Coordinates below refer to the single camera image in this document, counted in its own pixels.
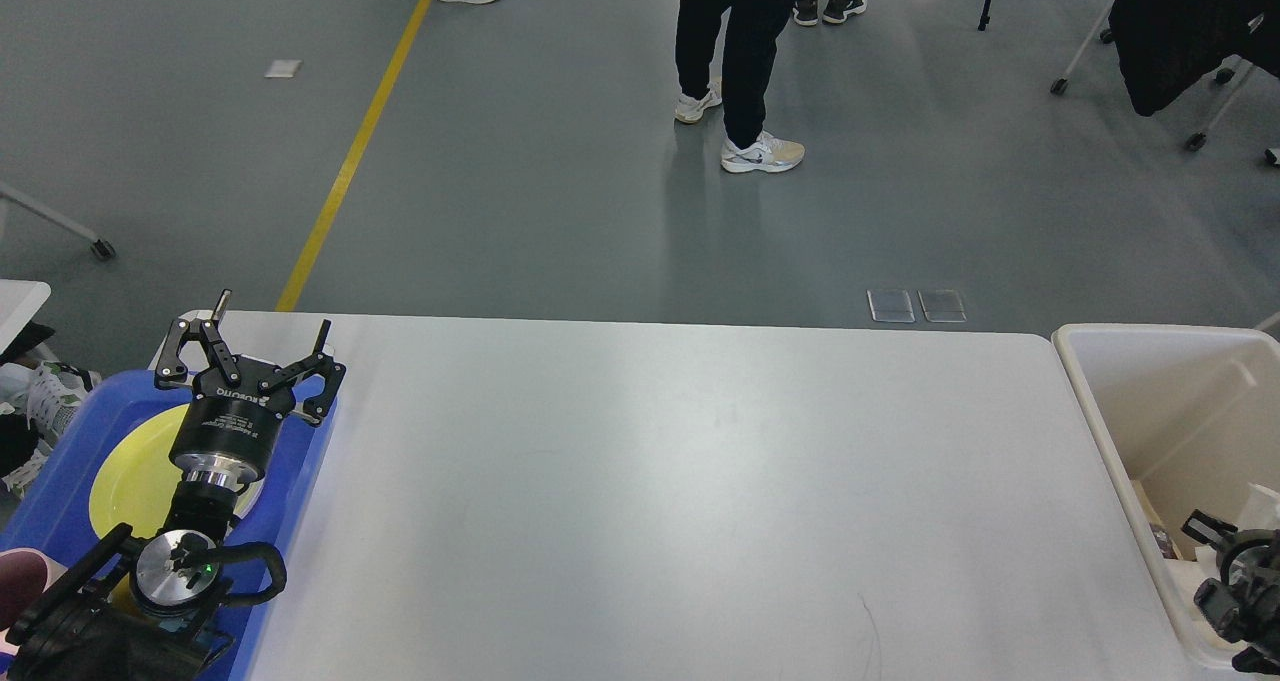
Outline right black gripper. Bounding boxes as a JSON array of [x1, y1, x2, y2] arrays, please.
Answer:
[[1181, 509, 1279, 673]]

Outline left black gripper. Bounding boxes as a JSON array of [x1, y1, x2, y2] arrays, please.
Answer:
[[155, 289, 348, 490]]

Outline brown paper bag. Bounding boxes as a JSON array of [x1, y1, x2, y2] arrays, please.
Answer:
[[1129, 479, 1167, 533]]

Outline yellow plastic plate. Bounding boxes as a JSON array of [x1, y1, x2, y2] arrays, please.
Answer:
[[88, 405, 251, 541]]

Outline white paper cup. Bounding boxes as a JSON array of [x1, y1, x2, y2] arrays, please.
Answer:
[[1196, 545, 1221, 580], [1235, 483, 1279, 530]]

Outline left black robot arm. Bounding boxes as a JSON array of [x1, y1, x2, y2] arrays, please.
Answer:
[[3, 301, 346, 680]]

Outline pale green plate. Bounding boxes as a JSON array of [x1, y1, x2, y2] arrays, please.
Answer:
[[225, 439, 273, 534]]

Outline beige plastic bin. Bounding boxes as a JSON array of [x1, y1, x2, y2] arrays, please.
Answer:
[[1053, 324, 1279, 673]]

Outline blue plastic tray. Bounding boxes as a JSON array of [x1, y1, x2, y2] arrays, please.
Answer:
[[0, 371, 337, 681]]

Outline white side table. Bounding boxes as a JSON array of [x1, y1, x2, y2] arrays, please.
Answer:
[[1, 183, 116, 352]]

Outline pink ribbed cup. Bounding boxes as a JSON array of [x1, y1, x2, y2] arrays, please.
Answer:
[[1, 547, 67, 634]]

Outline right floor outlet plate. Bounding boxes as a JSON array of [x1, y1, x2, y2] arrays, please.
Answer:
[[916, 289, 966, 324]]

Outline floor outlet plate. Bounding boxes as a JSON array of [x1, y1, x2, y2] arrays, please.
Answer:
[[867, 289, 916, 324], [916, 289, 966, 324]]

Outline left floor outlet plate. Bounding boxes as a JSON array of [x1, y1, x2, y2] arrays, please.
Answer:
[[867, 289, 916, 324]]

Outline person in black trousers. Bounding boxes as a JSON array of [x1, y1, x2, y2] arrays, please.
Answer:
[[675, 0, 805, 172]]

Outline white rolling chair frame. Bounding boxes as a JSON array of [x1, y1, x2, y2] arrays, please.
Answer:
[[1050, 0, 1260, 154]]

